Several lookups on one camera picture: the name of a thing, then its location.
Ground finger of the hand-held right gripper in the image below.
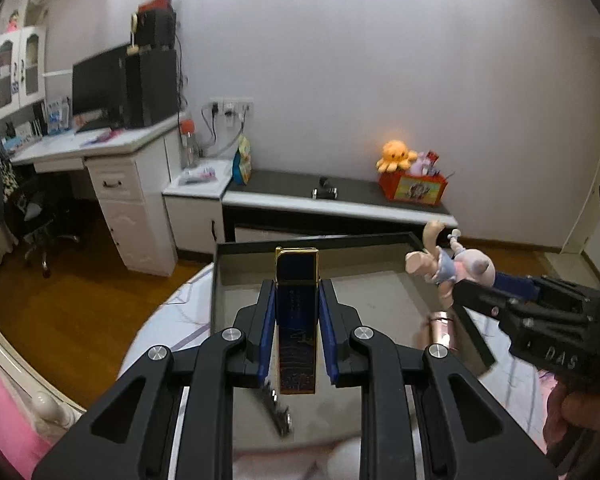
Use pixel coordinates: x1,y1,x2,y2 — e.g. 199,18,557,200
452,280,526,332
495,272,600,311

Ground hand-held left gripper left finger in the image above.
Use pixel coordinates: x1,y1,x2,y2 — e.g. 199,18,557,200
32,279,276,480

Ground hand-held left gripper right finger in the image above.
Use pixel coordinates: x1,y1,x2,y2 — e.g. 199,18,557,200
319,278,558,480

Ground small doll figurine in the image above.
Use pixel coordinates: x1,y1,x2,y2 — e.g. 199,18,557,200
405,220,497,306

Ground blue and gold rectangular box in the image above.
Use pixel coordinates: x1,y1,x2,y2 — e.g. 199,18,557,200
274,247,319,396

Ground dark green storage box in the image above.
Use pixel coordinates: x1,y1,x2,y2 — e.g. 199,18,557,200
211,231,497,376

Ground person's right hand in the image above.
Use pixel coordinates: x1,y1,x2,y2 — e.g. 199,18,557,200
542,374,600,457

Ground rose gold tube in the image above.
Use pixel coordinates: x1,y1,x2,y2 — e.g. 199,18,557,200
426,311,461,353

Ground black hair clip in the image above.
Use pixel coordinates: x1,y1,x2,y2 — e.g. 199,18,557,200
254,382,295,438

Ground white patterned bedsheet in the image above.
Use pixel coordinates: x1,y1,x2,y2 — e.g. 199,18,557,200
115,260,551,480

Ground red toy box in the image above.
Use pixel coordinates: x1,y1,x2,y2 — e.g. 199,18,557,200
378,167,450,207

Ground low white cabinet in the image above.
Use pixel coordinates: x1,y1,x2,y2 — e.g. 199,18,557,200
161,159,236,261

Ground dark-topped low bench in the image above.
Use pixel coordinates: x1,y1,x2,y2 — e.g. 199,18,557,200
222,169,458,246

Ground orange octopus plush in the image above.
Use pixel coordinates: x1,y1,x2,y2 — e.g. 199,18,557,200
376,140,417,172

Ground colourful snack bag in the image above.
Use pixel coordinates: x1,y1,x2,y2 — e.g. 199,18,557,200
231,136,253,185

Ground pink plastic packet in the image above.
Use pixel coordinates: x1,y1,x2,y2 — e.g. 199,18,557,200
180,167,217,184

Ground white desk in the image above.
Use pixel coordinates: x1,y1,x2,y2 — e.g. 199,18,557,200
7,112,181,278

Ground orange-capped water bottle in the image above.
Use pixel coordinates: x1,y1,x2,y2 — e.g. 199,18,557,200
180,120,200,170

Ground pink papers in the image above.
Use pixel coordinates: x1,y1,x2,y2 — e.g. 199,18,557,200
80,130,123,147

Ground black office chair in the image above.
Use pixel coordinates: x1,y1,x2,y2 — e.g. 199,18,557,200
2,160,81,278

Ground black computer tower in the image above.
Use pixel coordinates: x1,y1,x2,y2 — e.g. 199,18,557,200
124,50,180,129

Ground black computer monitor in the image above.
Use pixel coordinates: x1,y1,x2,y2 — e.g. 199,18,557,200
71,42,131,121

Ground blue white packet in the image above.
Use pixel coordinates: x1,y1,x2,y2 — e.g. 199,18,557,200
46,97,73,136

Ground black speaker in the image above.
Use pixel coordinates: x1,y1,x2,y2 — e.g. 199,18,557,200
135,7,177,51

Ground black power cable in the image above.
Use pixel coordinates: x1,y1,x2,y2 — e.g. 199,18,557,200
201,102,219,147

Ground white wall outlet strip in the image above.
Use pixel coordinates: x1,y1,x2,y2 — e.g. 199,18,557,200
209,97,255,117

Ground white bed frame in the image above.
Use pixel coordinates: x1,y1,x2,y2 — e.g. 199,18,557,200
0,305,86,431

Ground white wall cabinet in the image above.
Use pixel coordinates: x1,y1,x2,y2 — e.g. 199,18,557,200
0,25,48,123

